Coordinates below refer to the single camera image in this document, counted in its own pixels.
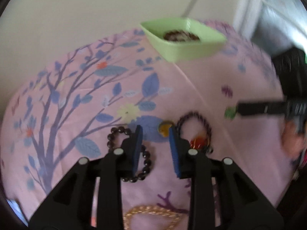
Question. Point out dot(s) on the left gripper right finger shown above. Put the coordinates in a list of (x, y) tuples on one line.
[(222, 195)]

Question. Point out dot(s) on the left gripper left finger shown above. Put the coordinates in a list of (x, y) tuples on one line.
[(69, 204)]

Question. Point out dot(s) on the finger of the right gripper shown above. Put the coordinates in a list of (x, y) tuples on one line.
[(260, 108)]

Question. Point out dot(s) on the green jewelry piece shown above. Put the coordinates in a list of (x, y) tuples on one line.
[(230, 112)]

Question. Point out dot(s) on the amber gold pendant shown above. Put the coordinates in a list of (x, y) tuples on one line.
[(163, 128)]

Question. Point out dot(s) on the right hand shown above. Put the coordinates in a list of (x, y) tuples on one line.
[(292, 143)]

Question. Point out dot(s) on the red gold charm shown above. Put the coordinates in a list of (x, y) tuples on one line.
[(199, 142)]

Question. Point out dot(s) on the light green plastic tray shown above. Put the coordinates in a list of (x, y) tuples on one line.
[(182, 39)]

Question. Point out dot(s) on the pink floral bed sheet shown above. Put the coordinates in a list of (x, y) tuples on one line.
[(67, 110)]

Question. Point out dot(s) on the white window frame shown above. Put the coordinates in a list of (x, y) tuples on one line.
[(247, 15)]

